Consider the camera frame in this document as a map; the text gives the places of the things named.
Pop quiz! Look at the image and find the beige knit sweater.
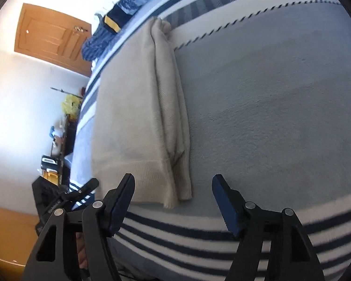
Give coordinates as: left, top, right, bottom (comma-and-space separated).
91, 18, 192, 209

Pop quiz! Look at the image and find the person left hand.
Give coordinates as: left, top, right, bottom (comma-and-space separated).
76, 232, 88, 269

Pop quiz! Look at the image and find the cluttered side table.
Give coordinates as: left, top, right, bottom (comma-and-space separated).
39, 114, 77, 186

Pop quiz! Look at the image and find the yellow plastic bag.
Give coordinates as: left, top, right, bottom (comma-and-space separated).
61, 95, 82, 121

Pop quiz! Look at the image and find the wooden door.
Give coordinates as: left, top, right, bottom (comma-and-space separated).
14, 3, 91, 77

